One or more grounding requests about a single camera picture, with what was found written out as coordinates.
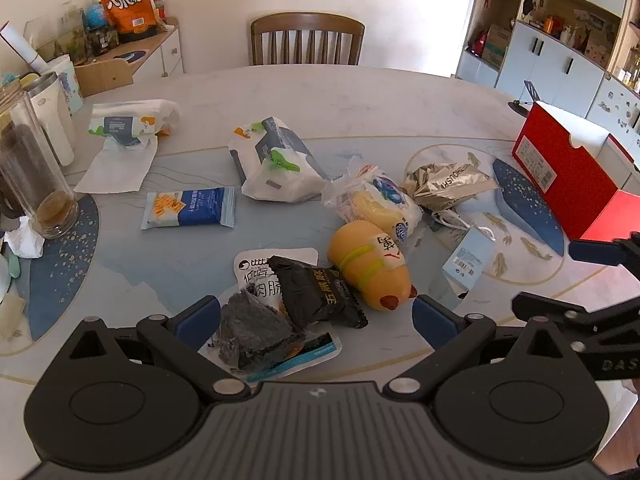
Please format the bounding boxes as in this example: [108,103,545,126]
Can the dark seaweed snack packet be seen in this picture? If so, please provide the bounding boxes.
[213,288,306,374]

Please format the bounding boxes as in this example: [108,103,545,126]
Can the light blue small box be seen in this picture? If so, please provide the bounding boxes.
[442,226,496,298]

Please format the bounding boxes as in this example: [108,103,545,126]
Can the white chicken breast packet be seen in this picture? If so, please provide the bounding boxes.
[200,248,343,386]

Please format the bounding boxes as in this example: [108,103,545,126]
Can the yellow plush toy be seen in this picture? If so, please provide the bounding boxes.
[328,220,418,312]

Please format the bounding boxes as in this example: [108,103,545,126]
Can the white cable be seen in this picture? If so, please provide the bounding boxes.
[429,207,497,241]

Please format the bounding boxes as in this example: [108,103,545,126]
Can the black snack packet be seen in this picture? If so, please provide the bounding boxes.
[267,256,368,330]

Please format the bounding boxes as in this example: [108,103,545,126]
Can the silver foil bag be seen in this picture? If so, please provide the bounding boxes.
[400,162,498,211]

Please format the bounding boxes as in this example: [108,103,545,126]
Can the bread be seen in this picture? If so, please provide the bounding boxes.
[321,157,422,244]

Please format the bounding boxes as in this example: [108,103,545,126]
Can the red shoe box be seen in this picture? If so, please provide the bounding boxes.
[512,102,639,242]

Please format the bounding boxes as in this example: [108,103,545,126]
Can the blue white biscuit packet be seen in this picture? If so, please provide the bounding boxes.
[141,186,236,230]

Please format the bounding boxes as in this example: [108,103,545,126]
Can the white paper napkin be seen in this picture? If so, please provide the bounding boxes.
[74,136,157,194]

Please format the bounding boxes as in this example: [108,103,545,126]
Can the black phone stand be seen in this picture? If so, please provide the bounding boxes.
[508,80,540,118]

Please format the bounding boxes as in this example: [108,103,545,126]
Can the tissue pack centre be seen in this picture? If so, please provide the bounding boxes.
[228,116,328,204]

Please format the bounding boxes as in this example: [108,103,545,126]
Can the tissue pack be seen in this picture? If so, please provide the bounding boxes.
[228,116,328,204]
[88,99,180,146]

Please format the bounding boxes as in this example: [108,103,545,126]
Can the crumpled white tissue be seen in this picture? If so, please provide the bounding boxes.
[3,216,44,259]

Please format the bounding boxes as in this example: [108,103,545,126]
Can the glass jar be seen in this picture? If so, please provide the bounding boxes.
[1,80,78,240]

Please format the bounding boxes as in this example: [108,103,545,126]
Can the tissue pack left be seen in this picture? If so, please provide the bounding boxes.
[88,99,180,146]

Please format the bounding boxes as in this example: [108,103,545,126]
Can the white sideboard cabinet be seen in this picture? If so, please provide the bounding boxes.
[75,16,184,98]

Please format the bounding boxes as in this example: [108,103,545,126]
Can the patterned paper cup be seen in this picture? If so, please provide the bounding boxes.
[48,54,84,115]

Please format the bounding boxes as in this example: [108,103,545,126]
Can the wooden chair far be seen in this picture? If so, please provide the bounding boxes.
[250,12,366,66]

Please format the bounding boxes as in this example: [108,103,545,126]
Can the orange snack bag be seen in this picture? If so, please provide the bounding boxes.
[100,0,158,44]

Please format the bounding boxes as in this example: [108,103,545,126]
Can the white wall cabinets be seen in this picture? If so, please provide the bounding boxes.
[455,0,640,137]

